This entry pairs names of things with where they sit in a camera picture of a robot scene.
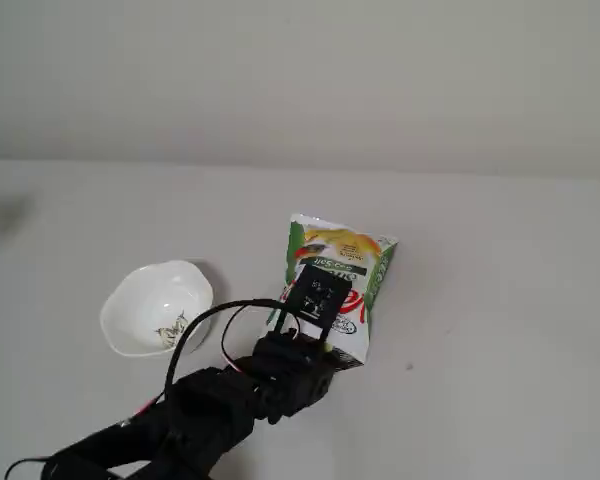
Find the white ceramic bowl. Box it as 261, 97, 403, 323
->
99, 259, 215, 358

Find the veggie straw snack packet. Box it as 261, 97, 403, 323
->
265, 213, 400, 370

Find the black cable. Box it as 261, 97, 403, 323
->
163, 298, 284, 401

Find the red cable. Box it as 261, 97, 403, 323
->
220, 304, 254, 374

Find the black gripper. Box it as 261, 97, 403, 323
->
239, 332, 332, 426

